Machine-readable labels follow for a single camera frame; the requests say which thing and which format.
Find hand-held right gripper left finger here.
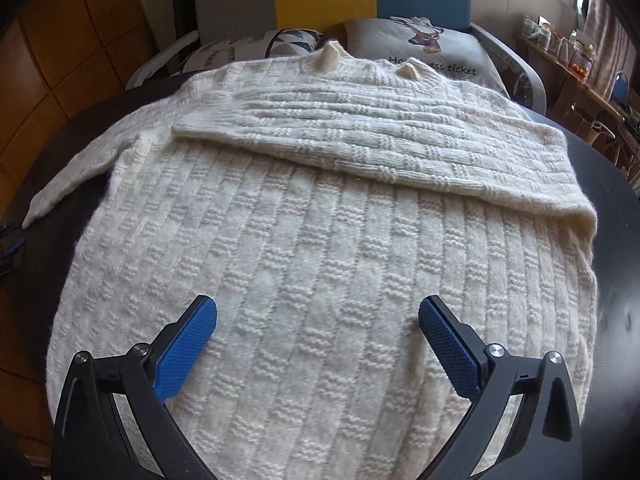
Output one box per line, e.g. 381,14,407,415
52,295,221,480

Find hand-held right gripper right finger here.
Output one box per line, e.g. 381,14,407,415
417,295,583,480

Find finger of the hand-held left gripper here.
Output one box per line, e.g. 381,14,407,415
0,239,27,272

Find cream knit sweater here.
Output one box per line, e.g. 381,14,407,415
22,40,601,480

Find wooden desk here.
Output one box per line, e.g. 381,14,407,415
517,30,626,151

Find grey deer print pillow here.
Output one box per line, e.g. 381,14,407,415
340,15,508,98

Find clear plastic jar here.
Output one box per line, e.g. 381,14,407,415
570,35,596,78

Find white triangle pattern pillow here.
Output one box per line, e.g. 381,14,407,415
182,27,326,73

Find pink patterned curtain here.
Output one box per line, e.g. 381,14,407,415
570,0,626,101

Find blue handled basket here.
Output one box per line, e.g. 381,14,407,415
611,71,631,103

